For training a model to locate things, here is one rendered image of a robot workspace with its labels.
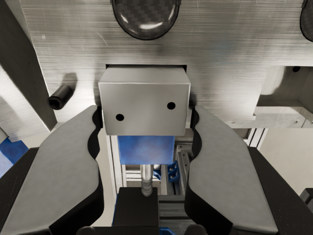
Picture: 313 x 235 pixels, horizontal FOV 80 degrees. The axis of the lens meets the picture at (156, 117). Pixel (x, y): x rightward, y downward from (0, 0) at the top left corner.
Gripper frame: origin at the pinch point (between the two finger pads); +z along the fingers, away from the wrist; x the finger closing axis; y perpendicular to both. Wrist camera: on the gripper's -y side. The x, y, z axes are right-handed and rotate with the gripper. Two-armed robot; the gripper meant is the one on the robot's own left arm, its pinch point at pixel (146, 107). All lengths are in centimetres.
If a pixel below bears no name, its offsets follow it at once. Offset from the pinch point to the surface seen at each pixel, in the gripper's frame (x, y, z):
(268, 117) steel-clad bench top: 16.2, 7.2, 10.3
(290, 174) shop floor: 114, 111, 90
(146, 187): -0.2, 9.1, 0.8
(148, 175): 0.1, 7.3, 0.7
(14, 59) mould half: -12.0, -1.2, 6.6
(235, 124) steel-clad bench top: 12.1, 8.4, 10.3
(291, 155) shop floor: 105, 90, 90
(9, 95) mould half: -12.4, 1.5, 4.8
